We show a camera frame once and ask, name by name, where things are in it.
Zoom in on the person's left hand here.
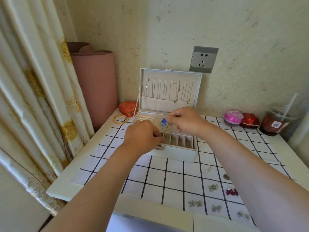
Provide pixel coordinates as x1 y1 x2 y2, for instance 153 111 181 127
122 119 164 156

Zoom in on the person's right hand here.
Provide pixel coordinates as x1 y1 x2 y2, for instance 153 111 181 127
166 106 211 140

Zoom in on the white wooden jewelry box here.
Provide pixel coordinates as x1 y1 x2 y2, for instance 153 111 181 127
131 68 203 163

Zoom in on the person's left forearm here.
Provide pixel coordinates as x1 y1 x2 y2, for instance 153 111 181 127
41 145 145 232

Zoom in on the person's right forearm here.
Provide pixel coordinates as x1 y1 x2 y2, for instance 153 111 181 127
197 125 309 232

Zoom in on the red heart-shaped box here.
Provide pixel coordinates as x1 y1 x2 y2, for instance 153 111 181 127
118 101 139 118

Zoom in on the pink round trinket box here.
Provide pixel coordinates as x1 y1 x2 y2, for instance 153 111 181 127
223 109 244 126

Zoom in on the red faceted gift box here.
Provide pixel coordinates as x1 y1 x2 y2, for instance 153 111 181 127
241 113 261 129

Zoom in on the thin gold bangle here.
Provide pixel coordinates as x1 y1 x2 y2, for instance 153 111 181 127
113 114 130 124

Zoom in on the white black-grid table cloth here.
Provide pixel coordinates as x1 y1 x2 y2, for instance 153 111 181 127
80 115 297 227

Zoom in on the pink rolled mat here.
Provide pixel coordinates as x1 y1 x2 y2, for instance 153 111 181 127
66 42 118 132

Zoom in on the clear plastic drink cup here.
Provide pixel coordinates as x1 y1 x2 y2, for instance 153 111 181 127
259 103 300 137

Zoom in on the white drinking straw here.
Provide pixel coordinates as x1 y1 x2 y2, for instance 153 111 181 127
282 93 299 118

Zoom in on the white padded headboard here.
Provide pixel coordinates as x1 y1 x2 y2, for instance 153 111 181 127
287 118 309 165

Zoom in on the cream gold floral curtain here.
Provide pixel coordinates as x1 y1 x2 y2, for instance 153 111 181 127
0 0 95 217

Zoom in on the row of thin chain necklaces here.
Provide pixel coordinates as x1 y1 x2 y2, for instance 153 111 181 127
145 78 194 104

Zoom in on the grey wall socket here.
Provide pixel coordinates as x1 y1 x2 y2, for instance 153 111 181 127
189 45 219 74

